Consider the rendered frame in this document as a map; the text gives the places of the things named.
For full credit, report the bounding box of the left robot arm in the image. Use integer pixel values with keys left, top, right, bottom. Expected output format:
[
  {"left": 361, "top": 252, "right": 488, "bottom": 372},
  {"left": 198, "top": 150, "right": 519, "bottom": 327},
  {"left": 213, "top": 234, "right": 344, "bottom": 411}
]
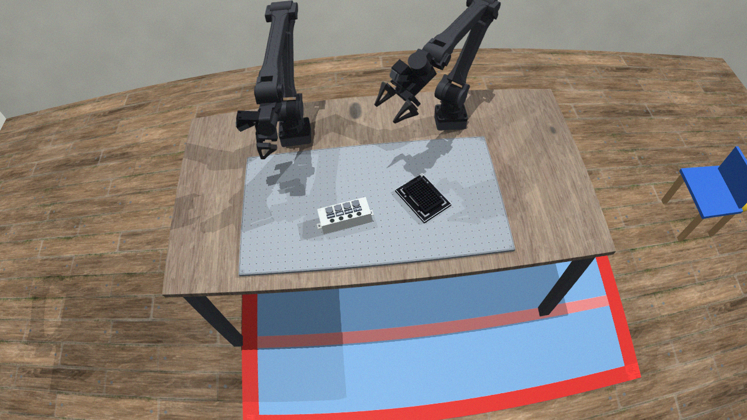
[{"left": 390, "top": 0, "right": 501, "bottom": 123}]

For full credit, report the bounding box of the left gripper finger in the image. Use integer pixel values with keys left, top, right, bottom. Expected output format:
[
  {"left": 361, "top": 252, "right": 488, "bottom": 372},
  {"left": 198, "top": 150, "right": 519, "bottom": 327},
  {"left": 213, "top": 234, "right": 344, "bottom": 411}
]
[
  {"left": 393, "top": 101, "right": 419, "bottom": 123},
  {"left": 374, "top": 81, "right": 395, "bottom": 107}
]

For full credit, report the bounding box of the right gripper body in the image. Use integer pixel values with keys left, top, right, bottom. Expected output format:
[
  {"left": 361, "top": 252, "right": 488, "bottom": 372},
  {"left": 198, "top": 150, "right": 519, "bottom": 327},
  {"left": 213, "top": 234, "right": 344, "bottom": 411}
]
[{"left": 256, "top": 128, "right": 278, "bottom": 149}]

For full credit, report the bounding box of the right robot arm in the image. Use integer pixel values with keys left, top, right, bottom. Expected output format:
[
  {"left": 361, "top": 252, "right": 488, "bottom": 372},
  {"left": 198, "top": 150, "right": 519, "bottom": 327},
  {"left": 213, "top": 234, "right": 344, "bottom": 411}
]
[{"left": 236, "top": 1, "right": 310, "bottom": 139}]

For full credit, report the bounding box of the white operator panel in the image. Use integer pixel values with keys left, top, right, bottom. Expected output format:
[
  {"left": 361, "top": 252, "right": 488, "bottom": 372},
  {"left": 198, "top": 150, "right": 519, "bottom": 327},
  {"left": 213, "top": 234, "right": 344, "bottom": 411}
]
[{"left": 317, "top": 197, "right": 374, "bottom": 234}]

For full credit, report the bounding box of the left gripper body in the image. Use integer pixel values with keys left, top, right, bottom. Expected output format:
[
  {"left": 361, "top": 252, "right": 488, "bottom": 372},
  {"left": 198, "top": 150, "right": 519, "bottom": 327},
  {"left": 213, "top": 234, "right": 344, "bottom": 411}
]
[{"left": 387, "top": 79, "right": 425, "bottom": 110}]

